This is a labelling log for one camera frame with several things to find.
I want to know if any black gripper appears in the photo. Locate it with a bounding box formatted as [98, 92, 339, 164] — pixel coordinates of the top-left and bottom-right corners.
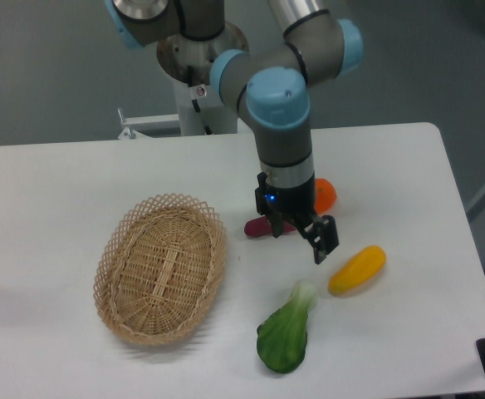
[255, 160, 340, 264]

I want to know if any purple sweet potato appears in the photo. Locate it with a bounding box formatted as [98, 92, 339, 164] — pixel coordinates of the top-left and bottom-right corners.
[243, 216, 296, 239]

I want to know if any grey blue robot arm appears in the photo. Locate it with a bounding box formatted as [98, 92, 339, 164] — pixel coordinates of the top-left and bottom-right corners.
[105, 0, 364, 263]

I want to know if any orange tangerine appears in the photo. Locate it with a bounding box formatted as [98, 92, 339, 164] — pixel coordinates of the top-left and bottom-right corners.
[314, 178, 337, 214]

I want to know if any yellow mango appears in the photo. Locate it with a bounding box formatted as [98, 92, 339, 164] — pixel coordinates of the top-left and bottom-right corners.
[327, 245, 387, 296]

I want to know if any green bok choy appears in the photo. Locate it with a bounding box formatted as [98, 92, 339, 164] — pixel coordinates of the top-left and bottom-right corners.
[256, 279, 318, 374]

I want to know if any woven wicker basket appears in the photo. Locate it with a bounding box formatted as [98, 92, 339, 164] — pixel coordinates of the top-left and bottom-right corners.
[94, 194, 228, 346]

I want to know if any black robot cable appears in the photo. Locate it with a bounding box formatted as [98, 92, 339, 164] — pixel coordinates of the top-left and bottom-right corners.
[185, 65, 214, 136]

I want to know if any white metal base frame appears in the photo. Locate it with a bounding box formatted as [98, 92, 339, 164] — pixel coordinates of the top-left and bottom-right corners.
[117, 108, 181, 140]

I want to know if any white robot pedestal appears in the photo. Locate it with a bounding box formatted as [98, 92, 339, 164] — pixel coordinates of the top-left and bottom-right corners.
[157, 22, 248, 136]

